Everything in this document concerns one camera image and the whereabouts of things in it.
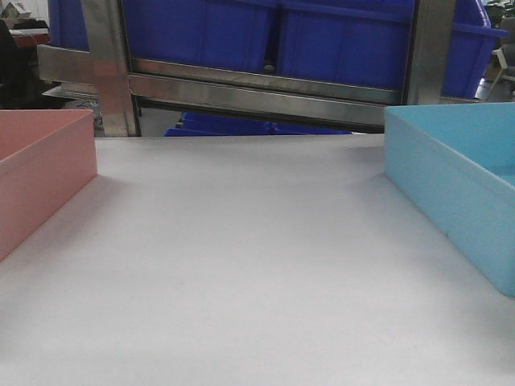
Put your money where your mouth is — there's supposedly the blue bin under rack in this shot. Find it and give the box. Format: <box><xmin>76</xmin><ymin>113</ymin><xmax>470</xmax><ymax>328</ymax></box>
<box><xmin>163</xmin><ymin>113</ymin><xmax>352</xmax><ymax>137</ymax></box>

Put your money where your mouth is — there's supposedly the blue bin right on rack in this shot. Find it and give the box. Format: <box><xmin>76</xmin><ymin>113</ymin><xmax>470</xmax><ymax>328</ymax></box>
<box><xmin>442</xmin><ymin>0</ymin><xmax>508</xmax><ymax>99</ymax></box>

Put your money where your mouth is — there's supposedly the blue bin left on rack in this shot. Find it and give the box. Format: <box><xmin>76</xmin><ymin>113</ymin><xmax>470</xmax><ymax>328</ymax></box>
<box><xmin>47</xmin><ymin>0</ymin><xmax>89</xmax><ymax>51</ymax></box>

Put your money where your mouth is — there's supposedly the light blue plastic box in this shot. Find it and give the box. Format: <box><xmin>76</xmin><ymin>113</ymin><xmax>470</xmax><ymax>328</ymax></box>
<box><xmin>385</xmin><ymin>102</ymin><xmax>514</xmax><ymax>297</ymax></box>

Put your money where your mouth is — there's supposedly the blue bin on rack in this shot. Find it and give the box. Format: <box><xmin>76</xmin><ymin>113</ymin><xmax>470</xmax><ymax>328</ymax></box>
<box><xmin>442</xmin><ymin>0</ymin><xmax>508</xmax><ymax>99</ymax></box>
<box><xmin>122</xmin><ymin>1</ymin><xmax>414</xmax><ymax>89</ymax></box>
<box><xmin>47</xmin><ymin>0</ymin><xmax>89</xmax><ymax>51</ymax></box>

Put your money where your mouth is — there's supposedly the blue bin middle on rack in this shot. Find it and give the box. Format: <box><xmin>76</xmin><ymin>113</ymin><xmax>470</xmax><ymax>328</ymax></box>
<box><xmin>122</xmin><ymin>1</ymin><xmax>414</xmax><ymax>89</ymax></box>

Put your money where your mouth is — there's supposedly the pink plastic box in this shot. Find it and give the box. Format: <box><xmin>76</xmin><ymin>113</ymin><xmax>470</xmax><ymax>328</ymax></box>
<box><xmin>1</xmin><ymin>109</ymin><xmax>97</xmax><ymax>258</ymax></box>

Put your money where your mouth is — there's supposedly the stainless steel shelf rack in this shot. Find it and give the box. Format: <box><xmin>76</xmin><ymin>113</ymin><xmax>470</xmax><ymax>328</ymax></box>
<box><xmin>37</xmin><ymin>1</ymin><xmax>469</xmax><ymax>137</ymax></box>

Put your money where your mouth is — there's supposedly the black office chair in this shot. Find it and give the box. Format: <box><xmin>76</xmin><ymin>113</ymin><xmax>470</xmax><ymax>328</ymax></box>
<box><xmin>1</xmin><ymin>18</ymin><xmax>65</xmax><ymax>109</ymax></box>

